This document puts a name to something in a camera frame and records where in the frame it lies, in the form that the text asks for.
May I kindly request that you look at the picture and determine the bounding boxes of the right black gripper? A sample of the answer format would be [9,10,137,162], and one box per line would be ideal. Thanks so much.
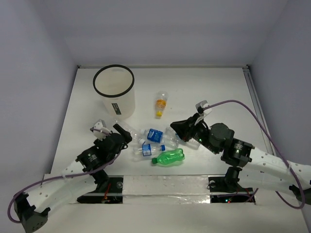
[170,112,219,154]

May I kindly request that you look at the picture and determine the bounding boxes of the clear crushed bottle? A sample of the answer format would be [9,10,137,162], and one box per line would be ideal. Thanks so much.
[114,118,145,145]

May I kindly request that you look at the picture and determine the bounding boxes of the clear bottle large blue label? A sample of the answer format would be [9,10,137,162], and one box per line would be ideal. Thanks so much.
[140,128,178,149]

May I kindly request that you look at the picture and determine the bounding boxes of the small clear bottle blue cap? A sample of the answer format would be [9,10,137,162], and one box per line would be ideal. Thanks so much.
[132,144,166,162]

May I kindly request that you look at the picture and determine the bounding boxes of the green plastic bottle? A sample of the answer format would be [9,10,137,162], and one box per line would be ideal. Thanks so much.
[151,149,185,166]

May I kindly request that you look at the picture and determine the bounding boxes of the clear bottle orange label yellow cap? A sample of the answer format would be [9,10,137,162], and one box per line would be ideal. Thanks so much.
[155,91,168,118]

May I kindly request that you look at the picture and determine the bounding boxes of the clear bottle white cap green label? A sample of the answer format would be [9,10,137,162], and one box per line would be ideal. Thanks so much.
[165,126,200,150]

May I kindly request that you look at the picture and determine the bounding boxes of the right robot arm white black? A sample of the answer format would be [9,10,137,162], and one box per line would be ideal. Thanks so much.
[170,114,311,196]

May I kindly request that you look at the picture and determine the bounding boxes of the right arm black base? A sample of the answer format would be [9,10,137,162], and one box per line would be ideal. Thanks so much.
[207,167,256,204]

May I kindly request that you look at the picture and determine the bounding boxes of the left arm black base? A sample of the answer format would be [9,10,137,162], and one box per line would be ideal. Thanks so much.
[77,176,124,204]

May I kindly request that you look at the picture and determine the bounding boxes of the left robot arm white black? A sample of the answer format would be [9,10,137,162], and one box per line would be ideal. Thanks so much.
[8,124,132,233]

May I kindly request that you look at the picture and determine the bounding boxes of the white translucent bin black rim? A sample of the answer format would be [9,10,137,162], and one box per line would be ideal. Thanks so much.
[92,64,135,119]

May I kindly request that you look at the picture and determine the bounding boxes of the silver tape strip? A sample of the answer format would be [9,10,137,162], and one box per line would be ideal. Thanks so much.
[122,175,210,204]

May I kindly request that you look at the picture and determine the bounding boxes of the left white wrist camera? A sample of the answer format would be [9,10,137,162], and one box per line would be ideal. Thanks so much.
[90,119,111,140]

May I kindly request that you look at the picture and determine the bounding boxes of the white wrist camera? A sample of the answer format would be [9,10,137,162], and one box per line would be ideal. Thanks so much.
[195,100,212,115]
[90,119,111,140]

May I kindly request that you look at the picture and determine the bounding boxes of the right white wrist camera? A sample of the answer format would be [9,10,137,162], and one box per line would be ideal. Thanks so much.
[195,100,212,115]

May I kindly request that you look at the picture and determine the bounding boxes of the aluminium rail at right edge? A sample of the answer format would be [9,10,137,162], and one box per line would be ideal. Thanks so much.
[242,66,276,155]

